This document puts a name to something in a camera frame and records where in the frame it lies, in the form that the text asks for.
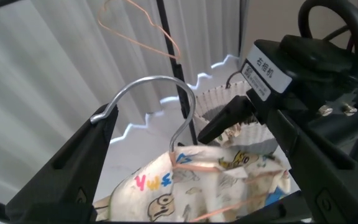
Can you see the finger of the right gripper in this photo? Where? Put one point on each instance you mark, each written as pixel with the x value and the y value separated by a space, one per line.
pixel 225 118

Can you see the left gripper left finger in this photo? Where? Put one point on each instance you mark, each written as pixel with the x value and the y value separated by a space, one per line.
pixel 70 174

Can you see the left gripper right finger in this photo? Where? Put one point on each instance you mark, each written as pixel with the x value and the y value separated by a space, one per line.
pixel 331 180

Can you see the cream printed garment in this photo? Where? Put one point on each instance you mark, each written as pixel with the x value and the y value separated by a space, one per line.
pixel 197 186

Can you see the pink clothes hanger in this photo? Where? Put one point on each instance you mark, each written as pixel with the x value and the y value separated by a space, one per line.
pixel 148 46
pixel 154 78

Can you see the white laundry basket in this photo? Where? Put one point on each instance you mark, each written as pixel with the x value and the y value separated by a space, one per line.
pixel 216 96

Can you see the black clothes rack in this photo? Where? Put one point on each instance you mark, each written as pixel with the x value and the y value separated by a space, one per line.
pixel 176 65

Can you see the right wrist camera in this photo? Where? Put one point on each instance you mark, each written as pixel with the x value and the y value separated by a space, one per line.
pixel 315 59

